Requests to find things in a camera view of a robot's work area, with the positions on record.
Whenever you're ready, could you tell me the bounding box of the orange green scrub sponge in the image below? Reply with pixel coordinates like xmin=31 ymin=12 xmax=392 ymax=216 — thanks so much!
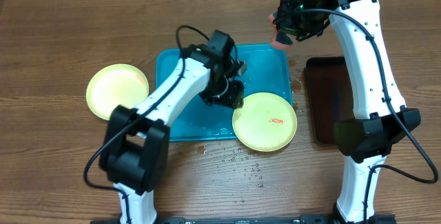
xmin=269 ymin=12 xmax=293 ymax=50

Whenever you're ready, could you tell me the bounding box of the black water tray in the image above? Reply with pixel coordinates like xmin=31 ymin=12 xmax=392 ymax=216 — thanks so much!
xmin=304 ymin=57 xmax=353 ymax=145

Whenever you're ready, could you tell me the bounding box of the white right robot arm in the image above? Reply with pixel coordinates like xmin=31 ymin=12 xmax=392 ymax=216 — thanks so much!
xmin=274 ymin=0 xmax=420 ymax=223

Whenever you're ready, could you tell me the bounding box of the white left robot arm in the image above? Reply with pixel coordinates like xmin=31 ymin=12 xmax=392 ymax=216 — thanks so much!
xmin=94 ymin=30 xmax=246 ymax=223

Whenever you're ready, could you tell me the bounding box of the yellow plate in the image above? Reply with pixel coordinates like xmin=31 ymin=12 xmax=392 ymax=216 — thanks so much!
xmin=85 ymin=64 xmax=149 ymax=121
xmin=232 ymin=92 xmax=298 ymax=152

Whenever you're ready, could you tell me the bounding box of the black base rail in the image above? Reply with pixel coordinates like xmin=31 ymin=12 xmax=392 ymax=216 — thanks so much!
xmin=90 ymin=214 xmax=397 ymax=224

